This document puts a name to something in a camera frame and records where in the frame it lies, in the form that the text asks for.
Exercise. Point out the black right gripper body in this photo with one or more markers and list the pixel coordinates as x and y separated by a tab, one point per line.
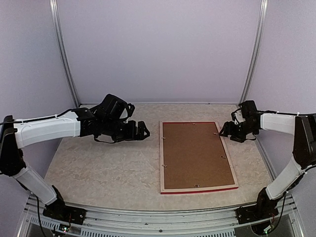
239	133

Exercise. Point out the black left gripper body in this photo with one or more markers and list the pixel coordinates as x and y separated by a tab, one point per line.
111	129

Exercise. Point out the brown cardboard backing board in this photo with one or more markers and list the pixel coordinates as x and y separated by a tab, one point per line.
197	155

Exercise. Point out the light wood picture frame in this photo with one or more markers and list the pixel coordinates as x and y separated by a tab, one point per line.
161	158

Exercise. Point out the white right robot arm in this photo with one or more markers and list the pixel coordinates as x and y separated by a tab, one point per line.
300	129

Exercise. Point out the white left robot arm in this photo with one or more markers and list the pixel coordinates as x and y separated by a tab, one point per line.
17	134

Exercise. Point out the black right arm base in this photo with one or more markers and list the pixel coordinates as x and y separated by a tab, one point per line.
262	209

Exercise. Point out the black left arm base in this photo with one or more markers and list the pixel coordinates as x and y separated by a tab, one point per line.
58	210

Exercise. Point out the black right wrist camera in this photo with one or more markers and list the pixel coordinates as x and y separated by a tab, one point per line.
246	109

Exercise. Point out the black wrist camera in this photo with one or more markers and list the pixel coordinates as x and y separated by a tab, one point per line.
113	108
246	109

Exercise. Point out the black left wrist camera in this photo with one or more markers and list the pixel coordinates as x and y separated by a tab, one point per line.
113	108

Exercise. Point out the aluminium front rail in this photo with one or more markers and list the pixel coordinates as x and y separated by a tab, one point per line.
108	222

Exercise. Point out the right aluminium corner post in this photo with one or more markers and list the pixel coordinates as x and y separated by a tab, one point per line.
255	50

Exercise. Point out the aluminium corner post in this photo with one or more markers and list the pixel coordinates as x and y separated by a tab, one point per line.
255	50
62	50

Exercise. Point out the left aluminium corner post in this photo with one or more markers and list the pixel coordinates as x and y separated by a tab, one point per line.
62	50

